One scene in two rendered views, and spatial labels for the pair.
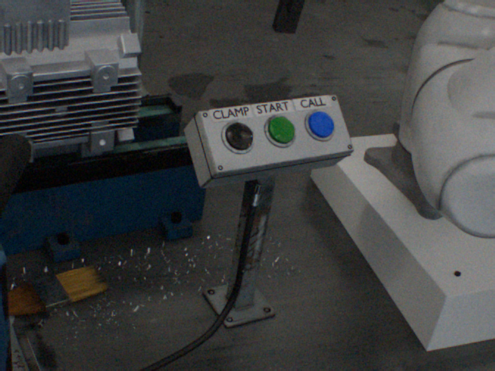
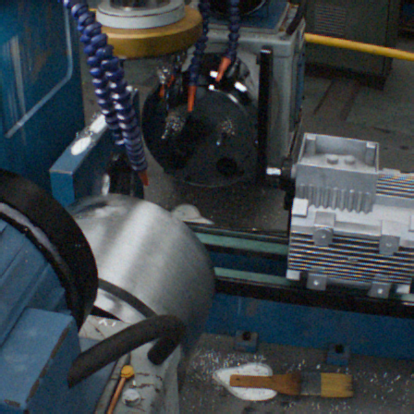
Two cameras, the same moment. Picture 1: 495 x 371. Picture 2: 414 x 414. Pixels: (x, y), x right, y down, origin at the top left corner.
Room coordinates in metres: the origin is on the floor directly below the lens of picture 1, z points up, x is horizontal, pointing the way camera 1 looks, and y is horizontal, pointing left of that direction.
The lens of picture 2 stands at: (0.10, -0.18, 1.62)
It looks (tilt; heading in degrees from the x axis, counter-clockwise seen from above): 34 degrees down; 46
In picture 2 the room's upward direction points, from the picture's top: straight up
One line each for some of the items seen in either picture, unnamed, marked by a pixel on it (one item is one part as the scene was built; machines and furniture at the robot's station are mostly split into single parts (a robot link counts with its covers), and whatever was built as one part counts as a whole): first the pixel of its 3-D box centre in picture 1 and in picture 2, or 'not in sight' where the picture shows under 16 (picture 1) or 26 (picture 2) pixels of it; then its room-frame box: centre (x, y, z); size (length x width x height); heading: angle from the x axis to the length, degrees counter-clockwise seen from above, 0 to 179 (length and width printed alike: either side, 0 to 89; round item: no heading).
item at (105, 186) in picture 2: not in sight; (119, 195); (0.66, 0.61, 1.01); 0.15 x 0.02 x 0.15; 33
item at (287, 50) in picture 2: not in sight; (239, 81); (1.21, 0.85, 0.99); 0.35 x 0.31 x 0.37; 33
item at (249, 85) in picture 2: not in sight; (216, 105); (0.99, 0.71, 1.04); 0.41 x 0.25 x 0.25; 33
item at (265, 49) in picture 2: not in sight; (264, 116); (0.89, 0.50, 1.12); 0.04 x 0.03 x 0.26; 123
